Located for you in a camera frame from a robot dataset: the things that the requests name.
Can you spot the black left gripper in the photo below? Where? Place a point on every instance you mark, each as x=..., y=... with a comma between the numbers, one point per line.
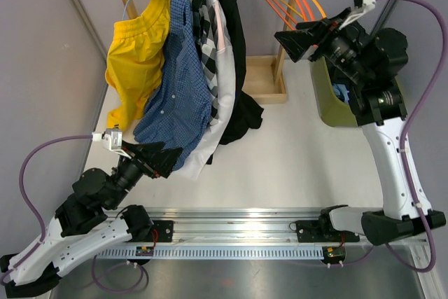
x=156, y=159

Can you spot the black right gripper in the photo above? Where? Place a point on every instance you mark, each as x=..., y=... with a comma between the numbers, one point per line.
x=299, y=43

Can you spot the light blue shirt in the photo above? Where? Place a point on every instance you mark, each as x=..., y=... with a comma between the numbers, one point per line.
x=341, y=92

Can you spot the black garment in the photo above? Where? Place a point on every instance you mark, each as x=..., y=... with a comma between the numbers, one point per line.
x=246, y=113

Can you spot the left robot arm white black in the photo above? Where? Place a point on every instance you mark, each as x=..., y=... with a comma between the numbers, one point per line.
x=70, y=238

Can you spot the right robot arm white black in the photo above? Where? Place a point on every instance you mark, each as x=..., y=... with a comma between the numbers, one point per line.
x=369, y=65

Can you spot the blue checked shirt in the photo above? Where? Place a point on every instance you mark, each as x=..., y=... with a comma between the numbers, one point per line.
x=178, y=112

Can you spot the black white plaid shirt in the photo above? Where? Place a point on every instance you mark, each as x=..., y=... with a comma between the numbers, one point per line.
x=206, y=50

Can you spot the wooden clothes rack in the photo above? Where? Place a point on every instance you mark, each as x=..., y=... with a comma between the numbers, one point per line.
x=264, y=76

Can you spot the olive green plastic bin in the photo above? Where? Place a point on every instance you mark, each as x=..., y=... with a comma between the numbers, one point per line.
x=332, y=96

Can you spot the yellow shorts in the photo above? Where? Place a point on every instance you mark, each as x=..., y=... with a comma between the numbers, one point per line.
x=134, y=62

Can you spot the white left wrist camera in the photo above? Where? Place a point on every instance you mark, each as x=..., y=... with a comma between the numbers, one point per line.
x=112, y=140

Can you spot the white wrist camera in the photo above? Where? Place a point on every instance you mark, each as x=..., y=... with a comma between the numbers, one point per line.
x=360, y=8
x=112, y=140

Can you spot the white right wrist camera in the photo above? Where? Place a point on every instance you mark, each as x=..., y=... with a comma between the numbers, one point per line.
x=360, y=8

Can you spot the aluminium mounting rail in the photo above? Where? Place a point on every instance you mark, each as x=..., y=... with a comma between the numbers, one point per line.
x=226, y=234

